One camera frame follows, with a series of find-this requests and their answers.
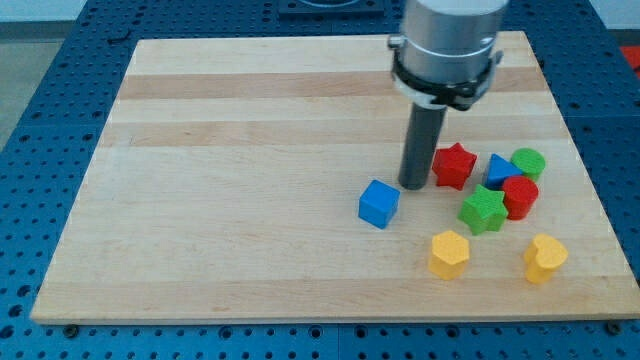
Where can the green wooden cylinder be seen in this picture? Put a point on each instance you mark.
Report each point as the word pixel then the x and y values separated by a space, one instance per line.
pixel 531 162

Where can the red wooden star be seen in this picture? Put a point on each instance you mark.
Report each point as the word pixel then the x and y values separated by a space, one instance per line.
pixel 453 166

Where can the green wooden star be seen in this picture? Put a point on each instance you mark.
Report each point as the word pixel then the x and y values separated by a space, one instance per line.
pixel 484 210

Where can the blue wooden triangle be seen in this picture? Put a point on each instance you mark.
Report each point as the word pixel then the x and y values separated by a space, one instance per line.
pixel 498 170

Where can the light wooden board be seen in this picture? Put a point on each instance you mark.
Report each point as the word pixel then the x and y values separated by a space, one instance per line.
pixel 224 188

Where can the red wooden cylinder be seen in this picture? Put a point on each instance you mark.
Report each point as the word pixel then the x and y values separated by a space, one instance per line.
pixel 520 194

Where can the yellow wooden hexagon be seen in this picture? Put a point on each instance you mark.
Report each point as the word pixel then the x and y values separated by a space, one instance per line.
pixel 449 255

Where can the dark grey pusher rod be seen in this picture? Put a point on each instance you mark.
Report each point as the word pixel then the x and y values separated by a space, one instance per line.
pixel 420 144

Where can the blue wooden cube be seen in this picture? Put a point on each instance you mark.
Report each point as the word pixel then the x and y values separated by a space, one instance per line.
pixel 378 204

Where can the yellow wooden heart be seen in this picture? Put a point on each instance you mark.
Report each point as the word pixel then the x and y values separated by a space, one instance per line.
pixel 543 257

